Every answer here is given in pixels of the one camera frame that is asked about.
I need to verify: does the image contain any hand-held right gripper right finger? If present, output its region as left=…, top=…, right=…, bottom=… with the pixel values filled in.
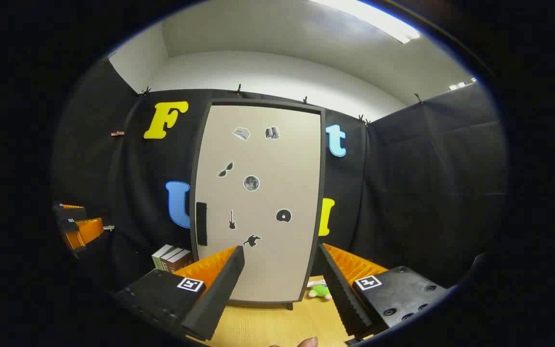
left=318, top=242, right=452, bottom=339

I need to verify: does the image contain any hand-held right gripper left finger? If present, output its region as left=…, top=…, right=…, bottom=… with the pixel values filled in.
left=113, top=245, right=246, bottom=342

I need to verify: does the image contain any beige cabinet door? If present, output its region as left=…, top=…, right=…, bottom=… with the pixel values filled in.
left=195, top=105, right=322, bottom=303

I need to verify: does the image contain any grey cabinet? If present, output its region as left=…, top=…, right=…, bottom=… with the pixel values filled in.
left=190, top=99, right=327, bottom=310

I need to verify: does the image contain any green plush toy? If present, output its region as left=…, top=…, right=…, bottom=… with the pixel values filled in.
left=306, top=280, right=333, bottom=301

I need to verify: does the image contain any brown book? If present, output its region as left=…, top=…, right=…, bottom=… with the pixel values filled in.
left=167, top=249, right=195, bottom=274

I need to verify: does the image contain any green book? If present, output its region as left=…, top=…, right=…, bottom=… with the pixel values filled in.
left=152, top=244, right=174, bottom=269

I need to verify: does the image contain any black backdrop cloth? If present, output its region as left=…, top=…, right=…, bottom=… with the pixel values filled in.
left=51, top=55, right=507, bottom=294

